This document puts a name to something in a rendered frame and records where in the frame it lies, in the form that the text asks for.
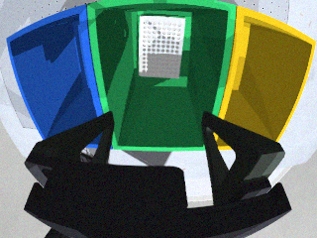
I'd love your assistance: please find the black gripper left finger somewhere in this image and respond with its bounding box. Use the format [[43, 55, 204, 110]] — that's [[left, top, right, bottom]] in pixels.
[[31, 111, 115, 164]]

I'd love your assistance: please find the white well plate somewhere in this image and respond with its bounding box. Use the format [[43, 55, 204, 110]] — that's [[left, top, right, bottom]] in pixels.
[[139, 16, 185, 78]]

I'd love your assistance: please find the green bin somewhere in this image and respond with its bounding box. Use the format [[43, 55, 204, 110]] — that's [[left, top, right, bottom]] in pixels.
[[87, 0, 236, 151]]

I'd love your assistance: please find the blue bin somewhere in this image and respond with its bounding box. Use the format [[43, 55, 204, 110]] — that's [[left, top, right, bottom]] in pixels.
[[6, 4, 104, 140]]

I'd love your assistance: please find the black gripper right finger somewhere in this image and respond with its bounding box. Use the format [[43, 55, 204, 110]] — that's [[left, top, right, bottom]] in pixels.
[[201, 111, 285, 205]]

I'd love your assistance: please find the yellow bin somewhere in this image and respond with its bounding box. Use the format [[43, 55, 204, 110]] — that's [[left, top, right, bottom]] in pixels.
[[218, 6, 316, 142]]

